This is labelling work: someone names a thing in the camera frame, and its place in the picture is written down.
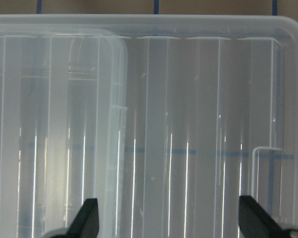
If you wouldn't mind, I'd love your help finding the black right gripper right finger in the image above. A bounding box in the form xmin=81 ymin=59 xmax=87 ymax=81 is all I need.
xmin=238 ymin=195 xmax=298 ymax=238

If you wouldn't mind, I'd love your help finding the clear plastic storage box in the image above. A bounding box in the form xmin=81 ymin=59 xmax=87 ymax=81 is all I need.
xmin=0 ymin=26 xmax=128 ymax=238

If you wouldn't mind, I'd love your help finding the clear plastic box lid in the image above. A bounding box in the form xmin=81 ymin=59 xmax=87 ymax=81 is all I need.
xmin=0 ymin=14 xmax=298 ymax=238

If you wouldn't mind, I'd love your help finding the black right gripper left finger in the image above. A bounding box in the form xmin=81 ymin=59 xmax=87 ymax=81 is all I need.
xmin=43 ymin=198 xmax=99 ymax=238

